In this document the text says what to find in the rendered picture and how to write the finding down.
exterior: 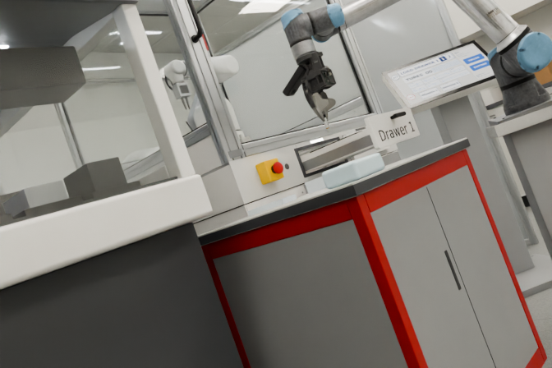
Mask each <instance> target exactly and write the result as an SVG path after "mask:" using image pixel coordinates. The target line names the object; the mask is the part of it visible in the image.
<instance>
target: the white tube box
mask: <svg viewBox="0 0 552 368"><path fill-rule="evenodd" d="M305 185H306V189H307V191H308V193H309V194H310V193H313V192H316V191H319V190H322V189H324V188H327V187H326V186H325V184H324V179H323V178H322V177H318V178H316V179H314V180H311V181H309V182H305Z"/></svg>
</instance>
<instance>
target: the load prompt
mask: <svg viewBox="0 0 552 368"><path fill-rule="evenodd" d="M454 58H455V57H454V56H453V55H452V54H451V53H447V54H445V55H442V56H439V57H436V58H433V59H430V60H428V61H426V62H422V63H419V64H416V65H414V66H412V67H408V68H405V69H402V70H401V71H397V73H398V74H399V75H400V76H401V77H403V76H407V75H410V74H412V73H414V72H417V71H421V70H423V69H426V68H428V67H432V66H435V65H437V64H440V63H442V62H447V61H448V60H451V59H454Z"/></svg>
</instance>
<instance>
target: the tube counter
mask: <svg viewBox="0 0 552 368"><path fill-rule="evenodd" d="M459 64H461V63H460V61H458V60H457V59H455V60H452V61H450V62H446V63H444V64H441V65H438V66H437V67H432V68H430V69H427V70H425V71H423V72H424V73H425V74H426V75H427V76H429V75H431V74H434V73H436V72H439V71H442V70H445V69H448V68H450V67H454V66H457V65H459Z"/></svg>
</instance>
